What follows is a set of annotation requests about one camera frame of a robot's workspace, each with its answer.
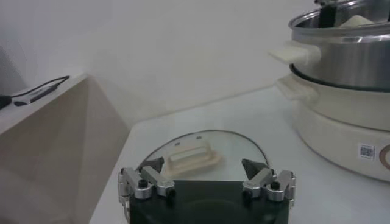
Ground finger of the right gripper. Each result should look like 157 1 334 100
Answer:
315 0 339 29

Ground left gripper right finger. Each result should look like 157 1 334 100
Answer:
241 158 297 203

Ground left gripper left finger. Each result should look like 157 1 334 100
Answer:
118 156 177 204

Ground round glass pot lid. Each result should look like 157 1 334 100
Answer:
136 130 271 183

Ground stainless steel steamer basket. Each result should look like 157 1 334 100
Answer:
268 0 390 92

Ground cream electric cooking pot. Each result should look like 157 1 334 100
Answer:
275 72 390 183

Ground grey usb hub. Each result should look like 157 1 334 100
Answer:
27 85 59 103

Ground black computer mouse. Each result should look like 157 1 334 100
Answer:
0 94 13 110

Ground black usb hub cable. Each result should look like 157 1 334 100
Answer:
10 75 71 107

